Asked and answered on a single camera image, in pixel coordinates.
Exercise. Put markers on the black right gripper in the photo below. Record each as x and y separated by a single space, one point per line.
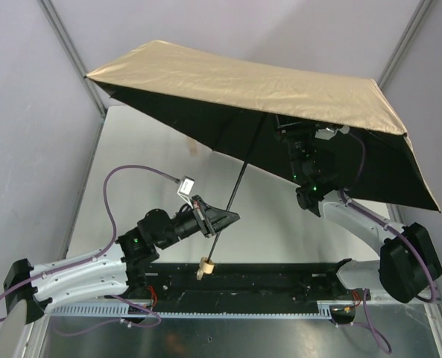
293 133

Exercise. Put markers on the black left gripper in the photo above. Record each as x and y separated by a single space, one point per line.
204 217

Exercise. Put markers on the beige folding umbrella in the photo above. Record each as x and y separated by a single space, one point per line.
229 106

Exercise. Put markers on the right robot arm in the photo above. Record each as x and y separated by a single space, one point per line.
408 265

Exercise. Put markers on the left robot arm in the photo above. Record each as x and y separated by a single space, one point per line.
114 270

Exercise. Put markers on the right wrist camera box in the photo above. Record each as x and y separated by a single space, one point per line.
329 132

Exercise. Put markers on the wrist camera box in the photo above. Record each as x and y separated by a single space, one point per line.
329 132
184 189

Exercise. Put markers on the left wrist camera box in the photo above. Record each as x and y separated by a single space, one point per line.
184 189

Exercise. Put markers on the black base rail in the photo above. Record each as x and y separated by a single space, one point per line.
242 288

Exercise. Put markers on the grey slotted cable duct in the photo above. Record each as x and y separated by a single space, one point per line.
117 309

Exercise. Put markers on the right aluminium corner post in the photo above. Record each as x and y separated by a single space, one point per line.
405 42

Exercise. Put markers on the aluminium corner post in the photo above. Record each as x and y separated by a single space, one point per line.
59 29
405 42

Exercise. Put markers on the left aluminium corner post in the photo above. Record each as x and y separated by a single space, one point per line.
59 29

